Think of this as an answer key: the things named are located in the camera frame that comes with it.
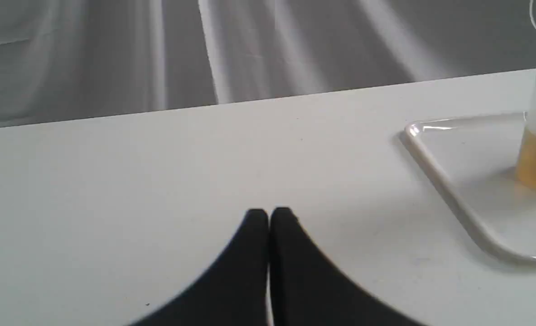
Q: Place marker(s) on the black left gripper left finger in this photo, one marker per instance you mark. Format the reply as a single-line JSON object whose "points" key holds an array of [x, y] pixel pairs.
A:
{"points": [[232, 291]]}

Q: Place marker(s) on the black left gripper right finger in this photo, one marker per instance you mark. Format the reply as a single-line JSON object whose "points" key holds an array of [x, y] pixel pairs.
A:
{"points": [[306, 289]]}

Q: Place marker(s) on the white plastic tray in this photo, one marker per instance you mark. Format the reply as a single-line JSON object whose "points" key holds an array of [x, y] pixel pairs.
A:
{"points": [[471, 161]]}

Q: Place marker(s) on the grey fabric backdrop curtain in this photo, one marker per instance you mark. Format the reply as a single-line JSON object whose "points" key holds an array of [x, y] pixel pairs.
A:
{"points": [[77, 59]]}

